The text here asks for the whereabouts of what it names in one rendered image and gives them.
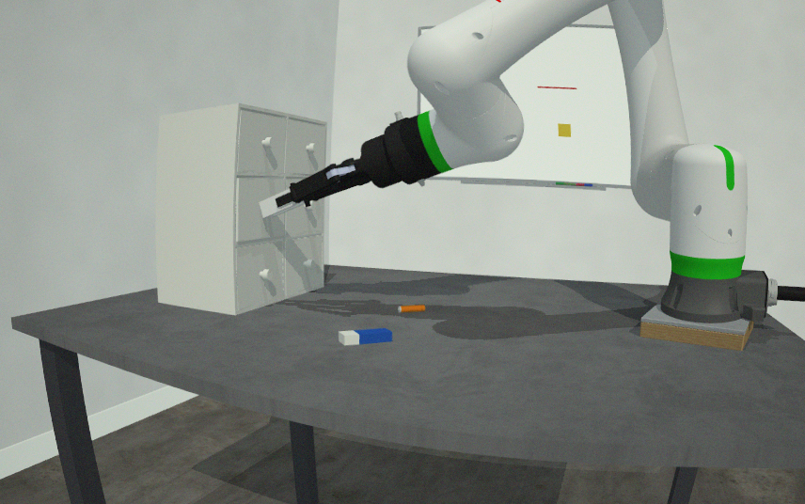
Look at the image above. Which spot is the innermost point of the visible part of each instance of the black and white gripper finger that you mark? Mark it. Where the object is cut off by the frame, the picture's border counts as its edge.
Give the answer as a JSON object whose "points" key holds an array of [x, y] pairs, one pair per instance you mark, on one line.
{"points": [[324, 194], [304, 189]]}

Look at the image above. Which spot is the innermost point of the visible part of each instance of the blue and white eraser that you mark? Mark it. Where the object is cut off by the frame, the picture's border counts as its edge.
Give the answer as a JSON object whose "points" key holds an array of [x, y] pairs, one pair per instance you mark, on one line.
{"points": [[365, 336]]}

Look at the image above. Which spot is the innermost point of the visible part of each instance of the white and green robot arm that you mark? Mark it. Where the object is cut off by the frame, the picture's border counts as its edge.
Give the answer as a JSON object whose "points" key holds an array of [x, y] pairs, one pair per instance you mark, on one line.
{"points": [[702, 189]]}

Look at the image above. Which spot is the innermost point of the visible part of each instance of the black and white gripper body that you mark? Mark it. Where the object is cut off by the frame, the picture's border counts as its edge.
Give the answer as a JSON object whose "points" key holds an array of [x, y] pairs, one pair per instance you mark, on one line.
{"points": [[373, 162]]}

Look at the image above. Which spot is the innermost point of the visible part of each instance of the white small chest of drawers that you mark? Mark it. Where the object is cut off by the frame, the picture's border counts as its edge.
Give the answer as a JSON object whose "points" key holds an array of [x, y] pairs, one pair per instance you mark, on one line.
{"points": [[196, 205]]}

